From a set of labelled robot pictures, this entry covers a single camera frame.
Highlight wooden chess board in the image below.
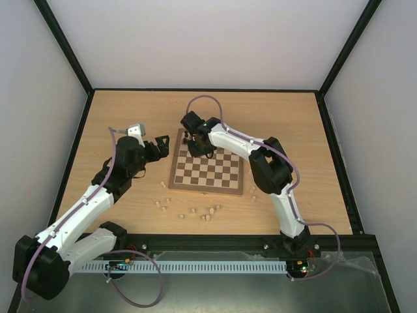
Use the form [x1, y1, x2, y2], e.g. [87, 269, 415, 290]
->
[168, 128, 244, 196]

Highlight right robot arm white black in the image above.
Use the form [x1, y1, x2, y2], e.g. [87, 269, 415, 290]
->
[180, 111, 310, 256]

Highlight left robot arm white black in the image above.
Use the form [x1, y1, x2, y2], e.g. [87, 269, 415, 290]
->
[12, 135, 169, 301]

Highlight left controller board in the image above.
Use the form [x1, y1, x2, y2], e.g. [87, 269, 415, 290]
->
[104, 259, 134, 271]

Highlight controller board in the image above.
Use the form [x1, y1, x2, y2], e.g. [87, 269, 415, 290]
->
[286, 259, 317, 273]
[104, 259, 134, 271]

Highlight right controller board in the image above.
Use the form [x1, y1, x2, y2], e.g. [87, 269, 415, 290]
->
[286, 259, 317, 273]

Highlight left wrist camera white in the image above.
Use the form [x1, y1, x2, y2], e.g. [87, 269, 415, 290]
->
[127, 123, 146, 137]

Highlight white slotted cable duct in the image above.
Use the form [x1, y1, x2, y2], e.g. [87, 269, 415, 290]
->
[77, 260, 287, 275]

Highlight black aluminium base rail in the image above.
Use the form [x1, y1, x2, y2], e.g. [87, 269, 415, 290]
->
[116, 234, 381, 260]

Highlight black cage frame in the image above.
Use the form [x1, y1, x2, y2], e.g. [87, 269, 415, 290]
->
[6, 0, 401, 313]

